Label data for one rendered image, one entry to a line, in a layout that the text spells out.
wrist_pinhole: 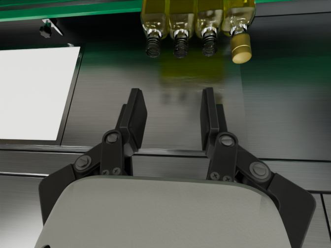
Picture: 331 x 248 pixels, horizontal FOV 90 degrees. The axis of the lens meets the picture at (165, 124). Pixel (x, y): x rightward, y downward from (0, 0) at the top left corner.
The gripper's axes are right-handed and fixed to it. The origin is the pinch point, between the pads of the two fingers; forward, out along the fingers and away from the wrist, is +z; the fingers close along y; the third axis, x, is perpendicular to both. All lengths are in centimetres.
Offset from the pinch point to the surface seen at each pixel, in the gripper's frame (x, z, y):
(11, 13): -5, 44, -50
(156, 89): -19.8, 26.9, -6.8
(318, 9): -12, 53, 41
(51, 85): -20, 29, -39
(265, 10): -11, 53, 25
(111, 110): -22.0, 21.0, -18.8
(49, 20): -7, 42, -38
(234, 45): -6.8, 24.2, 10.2
